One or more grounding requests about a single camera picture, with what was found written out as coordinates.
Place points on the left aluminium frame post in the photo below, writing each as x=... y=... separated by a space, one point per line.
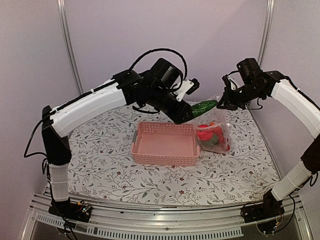
x=61 y=6

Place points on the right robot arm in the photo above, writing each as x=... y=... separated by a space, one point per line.
x=260 y=85

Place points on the aluminium frame post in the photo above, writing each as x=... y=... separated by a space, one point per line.
x=268 y=20
x=61 y=6

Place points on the orange red pepper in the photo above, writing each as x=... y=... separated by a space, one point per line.
x=205 y=134

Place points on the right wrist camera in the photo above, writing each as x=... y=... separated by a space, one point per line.
x=249 y=70

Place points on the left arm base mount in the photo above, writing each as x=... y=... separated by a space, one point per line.
x=79 y=211

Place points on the floral tablecloth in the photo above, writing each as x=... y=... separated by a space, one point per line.
x=102 y=165

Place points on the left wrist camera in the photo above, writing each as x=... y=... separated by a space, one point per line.
x=170 y=79

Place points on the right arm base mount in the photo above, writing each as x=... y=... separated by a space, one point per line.
x=256 y=212

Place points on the clear zip top bag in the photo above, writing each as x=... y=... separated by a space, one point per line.
x=211 y=127

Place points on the pink plastic basket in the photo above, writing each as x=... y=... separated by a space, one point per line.
x=165 y=143

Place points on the red lychee bunch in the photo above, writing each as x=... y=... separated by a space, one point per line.
x=222 y=133

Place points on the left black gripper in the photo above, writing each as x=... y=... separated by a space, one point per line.
x=179 y=116

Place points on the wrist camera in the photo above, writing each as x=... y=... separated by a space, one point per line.
x=170 y=79
x=249 y=70

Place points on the right aluminium frame post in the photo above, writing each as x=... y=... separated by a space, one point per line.
x=268 y=20

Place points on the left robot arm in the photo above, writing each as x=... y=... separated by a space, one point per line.
x=124 y=88

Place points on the green cucumber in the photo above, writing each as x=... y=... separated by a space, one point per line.
x=203 y=107

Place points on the green avocado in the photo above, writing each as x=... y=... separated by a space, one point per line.
x=214 y=141

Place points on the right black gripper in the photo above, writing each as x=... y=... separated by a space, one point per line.
x=228 y=100

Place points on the aluminium front rail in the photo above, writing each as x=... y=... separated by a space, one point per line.
x=116 y=220

